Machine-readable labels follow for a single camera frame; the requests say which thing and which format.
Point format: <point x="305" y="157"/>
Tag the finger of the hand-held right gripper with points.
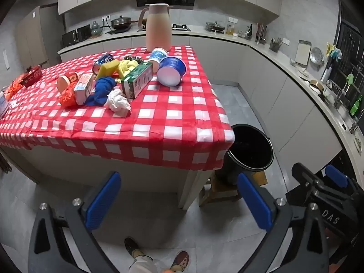
<point x="305" y="173"/>
<point x="337" y="175"/>

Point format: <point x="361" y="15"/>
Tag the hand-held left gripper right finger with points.
<point x="254" y="204"/>

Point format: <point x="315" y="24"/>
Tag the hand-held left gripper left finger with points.
<point x="103" y="199"/>

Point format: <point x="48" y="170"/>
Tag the black bucket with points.
<point x="250" y="150"/>

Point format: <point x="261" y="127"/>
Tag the white tissue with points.
<point x="119" y="103"/>

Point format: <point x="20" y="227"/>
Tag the orange mesh bag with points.
<point x="67" y="98"/>

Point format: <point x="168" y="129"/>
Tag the blue cloth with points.
<point x="101" y="91"/>

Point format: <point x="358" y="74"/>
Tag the small white orange carton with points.
<point x="83" y="88"/>

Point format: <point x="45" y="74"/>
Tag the green drink carton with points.
<point x="138" y="79"/>

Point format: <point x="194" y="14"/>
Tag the yellow sponge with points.
<point x="106" y="69"/>

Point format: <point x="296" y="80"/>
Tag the yellow cloth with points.
<point x="126" y="67"/>

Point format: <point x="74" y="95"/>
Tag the blue soda can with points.
<point x="103" y="59"/>

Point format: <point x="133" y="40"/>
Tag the steel wool scourer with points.
<point x="133" y="60"/>

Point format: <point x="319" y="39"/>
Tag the blue paper bowl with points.
<point x="172" y="69"/>

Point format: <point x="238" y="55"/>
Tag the white blue patterned paper cup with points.
<point x="157" y="57"/>

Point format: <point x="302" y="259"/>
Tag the beige kitchen island table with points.
<point x="128" y="173"/>

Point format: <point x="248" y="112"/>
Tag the wooden stool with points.
<point x="219" y="192"/>

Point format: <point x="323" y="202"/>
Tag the plate with food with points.
<point x="357" y="142"/>

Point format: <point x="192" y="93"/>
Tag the green bottle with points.
<point x="355" y="108"/>

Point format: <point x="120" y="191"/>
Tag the person's light trouser leg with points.
<point x="143" y="266"/>

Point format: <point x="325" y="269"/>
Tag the metal faucet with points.
<point x="338" y="96"/>

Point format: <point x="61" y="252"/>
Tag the brown tape roll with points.
<point x="316" y="86"/>

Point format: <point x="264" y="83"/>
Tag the person's right shoe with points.
<point x="180" y="260"/>

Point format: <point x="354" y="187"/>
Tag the red white checked tablecloth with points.
<point x="159" y="113"/>

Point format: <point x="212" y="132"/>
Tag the grey kitchen counter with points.
<point x="256" y="71"/>

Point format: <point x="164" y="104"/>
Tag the metal steamer plate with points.
<point x="317" y="55"/>

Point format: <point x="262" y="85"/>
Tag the white cutting board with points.
<point x="303" y="52"/>

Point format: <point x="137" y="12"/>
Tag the yellow blue rubber gloves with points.
<point x="334" y="51"/>

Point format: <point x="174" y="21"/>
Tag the dark utensil holder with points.
<point x="275" y="46"/>

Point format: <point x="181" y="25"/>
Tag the black window grille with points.
<point x="347" y="42"/>

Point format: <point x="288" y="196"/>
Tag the orange plastic bag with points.
<point x="12" y="89"/>

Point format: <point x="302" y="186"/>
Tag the red gift box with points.
<point x="31" y="75"/>

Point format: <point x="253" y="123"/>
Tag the knife rack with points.
<point x="261" y="34"/>

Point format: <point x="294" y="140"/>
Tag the dark wine bottle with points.
<point x="249" y="32"/>

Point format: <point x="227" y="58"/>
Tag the yellow oil bottle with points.
<point x="229" y="30"/>

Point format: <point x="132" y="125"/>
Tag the black microwave oven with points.
<point x="75" y="35"/>

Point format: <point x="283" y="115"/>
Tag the green ceramic vase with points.
<point x="96" y="30"/>

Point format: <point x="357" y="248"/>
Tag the frying pan with lid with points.
<point x="215" y="26"/>

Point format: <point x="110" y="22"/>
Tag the beige refrigerator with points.
<point x="31" y="39"/>

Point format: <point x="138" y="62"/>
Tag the dark wok with lid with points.
<point x="121" y="22"/>

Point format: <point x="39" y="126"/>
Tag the pink thermos jug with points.
<point x="157" y="28"/>

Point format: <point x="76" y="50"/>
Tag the black gas stove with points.
<point x="180" y="27"/>

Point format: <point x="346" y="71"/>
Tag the white wall socket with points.
<point x="285" y="42"/>

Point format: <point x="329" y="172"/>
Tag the double wall socket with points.
<point x="233" y="20"/>

